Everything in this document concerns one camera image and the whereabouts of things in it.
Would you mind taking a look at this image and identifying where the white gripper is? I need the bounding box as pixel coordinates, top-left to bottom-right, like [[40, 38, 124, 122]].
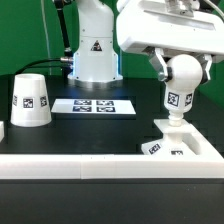
[[116, 0, 224, 84]]

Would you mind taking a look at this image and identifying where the white lamp bulb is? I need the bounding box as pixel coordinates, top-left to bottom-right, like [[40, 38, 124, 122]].
[[164, 54, 203, 127]]

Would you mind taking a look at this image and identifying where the white lamp base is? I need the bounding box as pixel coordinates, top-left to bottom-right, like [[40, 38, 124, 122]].
[[141, 119, 195, 159]]

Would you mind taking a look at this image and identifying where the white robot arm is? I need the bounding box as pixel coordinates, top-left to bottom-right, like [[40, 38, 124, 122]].
[[68, 0, 224, 88]]

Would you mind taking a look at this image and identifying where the white lamp shade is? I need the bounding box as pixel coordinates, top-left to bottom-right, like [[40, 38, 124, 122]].
[[11, 73, 51, 127]]

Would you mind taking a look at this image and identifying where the white marker sheet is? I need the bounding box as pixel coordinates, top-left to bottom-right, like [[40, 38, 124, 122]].
[[51, 99, 136, 115]]

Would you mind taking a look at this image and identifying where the white fence wall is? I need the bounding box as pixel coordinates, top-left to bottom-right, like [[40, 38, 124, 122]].
[[0, 123, 224, 179]]

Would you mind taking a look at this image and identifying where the black cable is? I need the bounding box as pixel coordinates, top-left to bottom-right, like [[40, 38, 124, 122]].
[[13, 0, 75, 76]]

